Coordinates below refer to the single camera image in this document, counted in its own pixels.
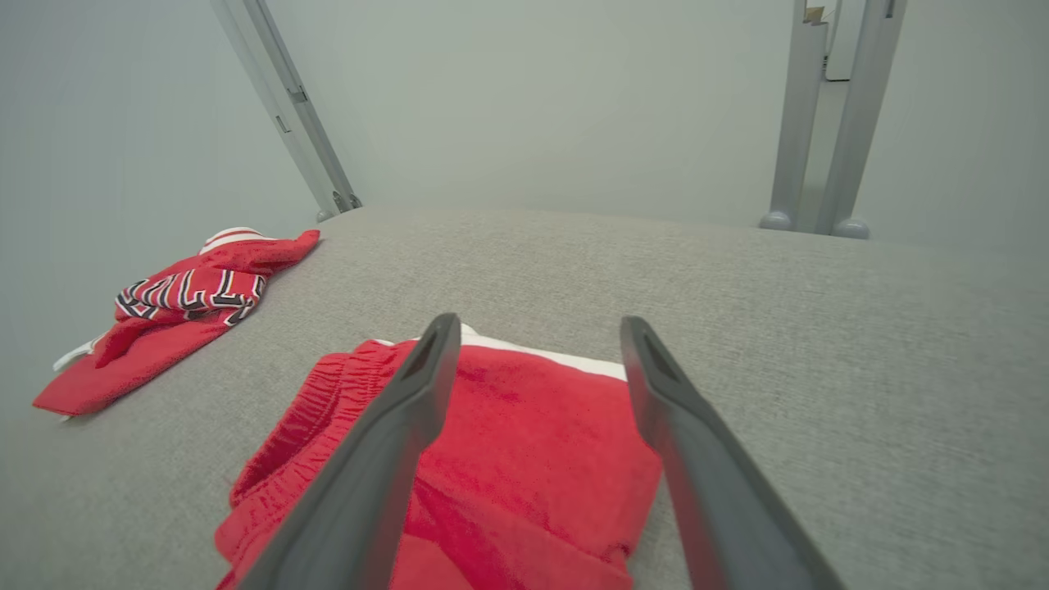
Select red basketball jersey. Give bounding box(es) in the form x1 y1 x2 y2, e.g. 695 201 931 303
33 227 321 418

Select red shorts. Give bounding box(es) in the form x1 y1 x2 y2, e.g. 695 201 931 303
215 323 664 590

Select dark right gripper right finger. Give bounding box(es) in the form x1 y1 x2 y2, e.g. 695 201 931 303
620 316 847 590

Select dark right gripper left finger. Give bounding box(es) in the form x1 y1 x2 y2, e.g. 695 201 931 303
236 313 462 590

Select grey hinged partition post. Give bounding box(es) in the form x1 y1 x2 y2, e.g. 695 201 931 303
241 0 363 212
211 0 335 224

